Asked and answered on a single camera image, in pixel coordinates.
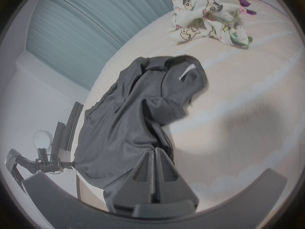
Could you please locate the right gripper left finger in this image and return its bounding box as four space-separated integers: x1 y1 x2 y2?
114 148 156 210

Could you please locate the blue-green curtain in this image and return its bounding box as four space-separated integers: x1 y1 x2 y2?
25 0 122 92
45 0 183 48

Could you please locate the white printed garment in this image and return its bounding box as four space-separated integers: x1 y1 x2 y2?
169 0 253 50

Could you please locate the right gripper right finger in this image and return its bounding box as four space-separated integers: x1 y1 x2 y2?
156 147 200 209

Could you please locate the bed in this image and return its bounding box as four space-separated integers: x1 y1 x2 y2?
76 0 305 216

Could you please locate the black T-shirt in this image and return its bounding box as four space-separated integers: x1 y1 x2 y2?
73 55 208 213

